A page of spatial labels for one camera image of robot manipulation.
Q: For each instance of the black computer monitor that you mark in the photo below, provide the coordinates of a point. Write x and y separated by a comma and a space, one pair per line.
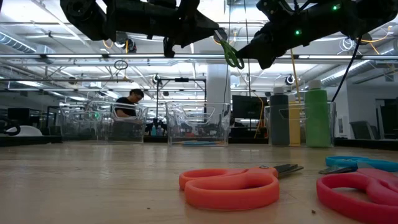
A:
248, 107

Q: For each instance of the black aluminium table frame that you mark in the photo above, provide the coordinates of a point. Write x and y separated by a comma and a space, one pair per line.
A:
248, 140

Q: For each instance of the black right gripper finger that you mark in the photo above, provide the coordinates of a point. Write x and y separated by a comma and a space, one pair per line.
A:
268, 60
248, 53

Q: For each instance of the grey office chair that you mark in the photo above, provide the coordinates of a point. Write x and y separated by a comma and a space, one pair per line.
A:
363, 130

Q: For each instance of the yellow paint bottle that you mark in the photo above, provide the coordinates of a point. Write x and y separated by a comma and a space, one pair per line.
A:
294, 124

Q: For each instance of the small teal bottle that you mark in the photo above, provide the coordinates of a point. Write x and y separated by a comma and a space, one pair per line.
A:
153, 130

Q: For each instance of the white pillar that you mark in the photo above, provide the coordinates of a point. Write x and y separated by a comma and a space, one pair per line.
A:
217, 84

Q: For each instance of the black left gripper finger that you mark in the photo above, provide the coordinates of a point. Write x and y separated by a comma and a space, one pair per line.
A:
203, 25
202, 37

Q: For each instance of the clear plastic bin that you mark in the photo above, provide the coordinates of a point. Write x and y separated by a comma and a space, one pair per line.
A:
199, 124
102, 124
266, 130

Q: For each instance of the white trash can lid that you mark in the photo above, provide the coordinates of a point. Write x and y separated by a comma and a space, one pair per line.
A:
31, 131

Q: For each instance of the person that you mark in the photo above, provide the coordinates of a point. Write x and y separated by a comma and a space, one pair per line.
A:
126, 104

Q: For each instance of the black camera rig frame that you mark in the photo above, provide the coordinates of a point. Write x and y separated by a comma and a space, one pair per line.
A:
182, 80

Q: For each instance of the silver ventilation duct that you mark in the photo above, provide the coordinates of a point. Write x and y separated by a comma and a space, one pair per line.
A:
18, 46
348, 73

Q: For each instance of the dark teal paint bottle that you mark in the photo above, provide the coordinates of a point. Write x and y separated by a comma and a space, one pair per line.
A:
279, 121

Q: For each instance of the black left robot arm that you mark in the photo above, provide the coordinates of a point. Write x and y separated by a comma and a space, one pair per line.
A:
87, 15

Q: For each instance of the long ceiling light strip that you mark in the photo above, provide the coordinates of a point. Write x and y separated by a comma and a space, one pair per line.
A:
93, 56

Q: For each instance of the green paint bottle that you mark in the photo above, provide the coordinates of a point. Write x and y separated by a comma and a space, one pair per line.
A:
317, 118

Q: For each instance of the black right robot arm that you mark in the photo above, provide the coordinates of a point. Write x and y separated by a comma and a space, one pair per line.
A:
342, 15

